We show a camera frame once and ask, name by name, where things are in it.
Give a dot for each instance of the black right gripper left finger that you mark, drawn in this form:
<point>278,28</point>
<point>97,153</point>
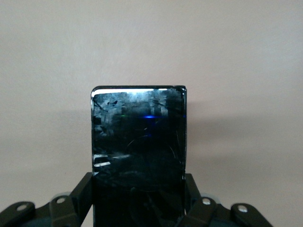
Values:
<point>80,198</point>

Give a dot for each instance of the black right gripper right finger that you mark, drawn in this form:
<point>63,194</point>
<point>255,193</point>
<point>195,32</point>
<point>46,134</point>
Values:
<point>196,208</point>

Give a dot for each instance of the long black smartphone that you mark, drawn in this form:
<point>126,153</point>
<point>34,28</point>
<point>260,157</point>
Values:
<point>137,146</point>

